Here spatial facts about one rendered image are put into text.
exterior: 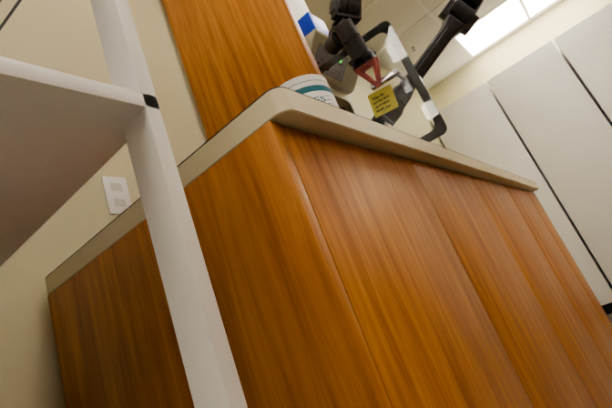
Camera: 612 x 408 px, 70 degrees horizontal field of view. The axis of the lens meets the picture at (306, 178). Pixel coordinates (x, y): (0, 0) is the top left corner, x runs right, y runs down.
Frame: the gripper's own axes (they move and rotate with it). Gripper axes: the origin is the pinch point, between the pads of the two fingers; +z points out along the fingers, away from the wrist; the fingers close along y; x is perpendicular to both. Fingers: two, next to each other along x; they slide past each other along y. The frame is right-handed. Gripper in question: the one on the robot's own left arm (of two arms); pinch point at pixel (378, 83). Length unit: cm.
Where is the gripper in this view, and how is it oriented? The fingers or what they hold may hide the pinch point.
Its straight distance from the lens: 130.0
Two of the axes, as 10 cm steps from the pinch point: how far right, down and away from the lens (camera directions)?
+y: -3.3, 2.5, -9.1
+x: 7.8, -4.6, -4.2
